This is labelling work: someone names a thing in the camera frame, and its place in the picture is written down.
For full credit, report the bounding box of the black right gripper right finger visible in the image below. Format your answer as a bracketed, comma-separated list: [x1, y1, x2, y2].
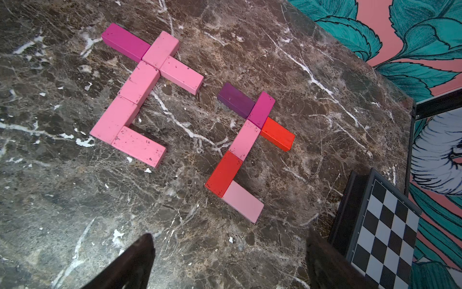
[306, 228, 377, 289]

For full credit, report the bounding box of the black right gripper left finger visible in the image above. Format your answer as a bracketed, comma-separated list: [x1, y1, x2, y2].
[84, 233, 155, 289]

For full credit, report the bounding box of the pink row block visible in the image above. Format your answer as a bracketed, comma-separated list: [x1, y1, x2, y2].
[90, 96, 140, 144]
[223, 181, 264, 223]
[111, 126, 167, 168]
[118, 61, 161, 107]

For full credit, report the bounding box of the red row block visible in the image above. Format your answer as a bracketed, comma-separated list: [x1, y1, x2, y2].
[205, 151, 243, 198]

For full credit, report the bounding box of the magenta block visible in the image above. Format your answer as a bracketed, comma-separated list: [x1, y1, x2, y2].
[102, 24, 150, 63]
[247, 92, 276, 129]

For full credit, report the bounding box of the purple block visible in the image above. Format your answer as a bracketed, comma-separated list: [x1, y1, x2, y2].
[217, 83, 255, 119]

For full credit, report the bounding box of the pink block top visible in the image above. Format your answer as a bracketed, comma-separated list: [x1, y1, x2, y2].
[160, 56, 204, 95]

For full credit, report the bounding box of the checkerboard calibration plate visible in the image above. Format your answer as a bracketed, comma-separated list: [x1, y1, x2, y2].
[328, 169, 422, 289]

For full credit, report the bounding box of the black right corner frame post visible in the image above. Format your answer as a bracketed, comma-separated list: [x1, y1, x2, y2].
[409, 89, 462, 196]

